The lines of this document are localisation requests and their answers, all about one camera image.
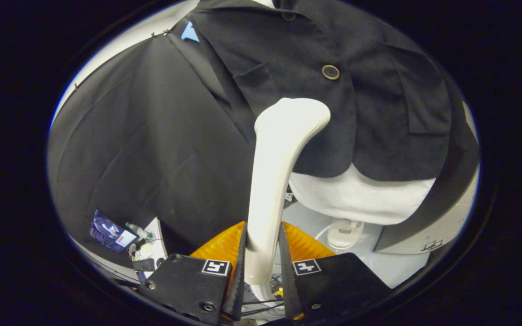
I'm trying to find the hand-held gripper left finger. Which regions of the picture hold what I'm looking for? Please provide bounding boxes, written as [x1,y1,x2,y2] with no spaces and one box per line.
[136,221,248,324]

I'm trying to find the white mannequin torso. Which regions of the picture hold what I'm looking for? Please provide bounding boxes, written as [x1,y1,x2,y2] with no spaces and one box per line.
[252,0,437,226]

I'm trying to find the grey cabinet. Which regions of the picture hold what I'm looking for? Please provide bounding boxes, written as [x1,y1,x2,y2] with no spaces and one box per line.
[373,102,481,255]

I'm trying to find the clear bottle green cap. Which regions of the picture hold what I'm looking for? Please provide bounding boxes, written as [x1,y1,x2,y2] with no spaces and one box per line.
[124,222,154,240]

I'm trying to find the white power strip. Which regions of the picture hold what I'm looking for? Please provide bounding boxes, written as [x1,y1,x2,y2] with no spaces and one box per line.
[130,217,169,272]

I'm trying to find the black floor cables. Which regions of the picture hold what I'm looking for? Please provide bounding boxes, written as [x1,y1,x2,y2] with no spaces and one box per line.
[242,283,285,317]

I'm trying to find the white mannequin stand base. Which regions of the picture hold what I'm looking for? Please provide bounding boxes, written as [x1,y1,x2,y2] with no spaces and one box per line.
[315,219,365,250]

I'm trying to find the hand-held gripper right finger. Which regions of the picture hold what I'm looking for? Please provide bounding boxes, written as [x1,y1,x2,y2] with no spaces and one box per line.
[279,221,391,324]

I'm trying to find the black backdrop cloth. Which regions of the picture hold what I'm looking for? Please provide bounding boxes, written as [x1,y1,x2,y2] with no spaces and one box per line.
[47,27,261,272]

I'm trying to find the black suit jacket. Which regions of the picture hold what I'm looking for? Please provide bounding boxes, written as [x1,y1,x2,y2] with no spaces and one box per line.
[170,0,470,182]

